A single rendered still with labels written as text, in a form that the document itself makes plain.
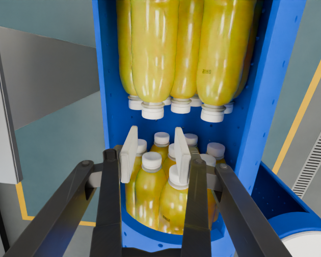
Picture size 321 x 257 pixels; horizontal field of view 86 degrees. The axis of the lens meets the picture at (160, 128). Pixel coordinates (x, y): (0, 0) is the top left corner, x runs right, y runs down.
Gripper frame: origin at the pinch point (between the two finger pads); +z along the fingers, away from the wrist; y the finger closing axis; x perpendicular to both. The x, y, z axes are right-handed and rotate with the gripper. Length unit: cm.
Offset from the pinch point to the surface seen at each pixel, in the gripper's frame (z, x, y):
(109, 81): 15.7, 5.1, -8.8
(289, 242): 20, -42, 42
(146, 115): 11.6, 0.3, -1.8
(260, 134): 3.1, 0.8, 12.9
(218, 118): 10.9, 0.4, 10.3
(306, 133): 124, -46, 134
